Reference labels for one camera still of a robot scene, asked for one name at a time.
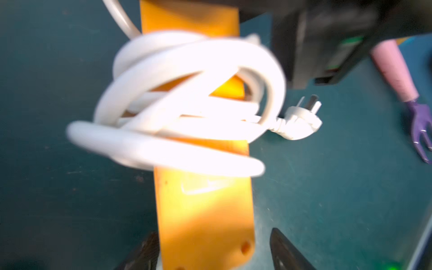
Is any purple toy rake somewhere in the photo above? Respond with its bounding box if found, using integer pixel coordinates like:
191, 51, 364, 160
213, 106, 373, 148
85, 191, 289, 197
369, 38, 432, 165

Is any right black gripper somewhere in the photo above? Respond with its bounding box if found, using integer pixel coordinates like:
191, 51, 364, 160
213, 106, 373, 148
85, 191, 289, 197
236, 0, 432, 89

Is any white cord of strip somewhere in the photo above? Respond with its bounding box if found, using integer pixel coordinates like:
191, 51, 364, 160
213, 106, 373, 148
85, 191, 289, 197
66, 0, 324, 178

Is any orange power strip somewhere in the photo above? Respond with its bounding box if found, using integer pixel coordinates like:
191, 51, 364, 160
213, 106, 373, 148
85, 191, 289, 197
140, 1, 255, 270

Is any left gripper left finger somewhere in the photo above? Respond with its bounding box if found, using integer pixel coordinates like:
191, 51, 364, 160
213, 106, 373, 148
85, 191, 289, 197
115, 232, 160, 270

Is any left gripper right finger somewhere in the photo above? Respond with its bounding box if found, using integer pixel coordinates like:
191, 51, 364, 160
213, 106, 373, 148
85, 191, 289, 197
270, 228, 316, 270

